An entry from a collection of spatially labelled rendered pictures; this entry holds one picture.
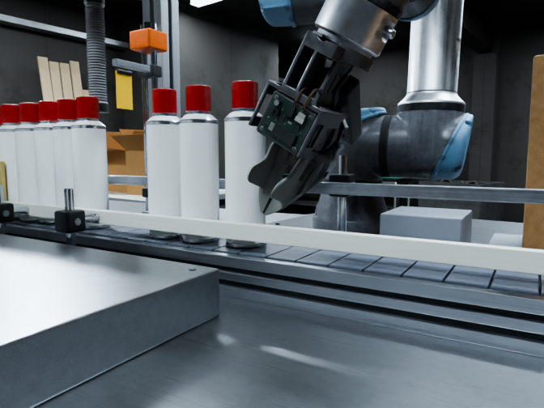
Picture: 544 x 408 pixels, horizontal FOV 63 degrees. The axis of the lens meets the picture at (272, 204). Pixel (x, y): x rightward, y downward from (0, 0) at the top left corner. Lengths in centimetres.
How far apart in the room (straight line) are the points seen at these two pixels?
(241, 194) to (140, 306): 21
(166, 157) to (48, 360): 35
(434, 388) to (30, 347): 27
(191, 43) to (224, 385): 566
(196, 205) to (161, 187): 6
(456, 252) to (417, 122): 41
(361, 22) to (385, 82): 744
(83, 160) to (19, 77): 497
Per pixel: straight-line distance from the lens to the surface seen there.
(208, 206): 59
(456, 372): 39
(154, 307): 40
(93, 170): 74
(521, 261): 44
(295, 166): 50
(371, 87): 800
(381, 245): 46
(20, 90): 568
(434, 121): 82
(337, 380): 36
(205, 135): 59
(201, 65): 597
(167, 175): 62
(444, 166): 82
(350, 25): 46
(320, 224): 86
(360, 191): 53
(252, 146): 55
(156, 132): 63
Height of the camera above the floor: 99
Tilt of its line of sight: 6 degrees down
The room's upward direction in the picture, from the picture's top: straight up
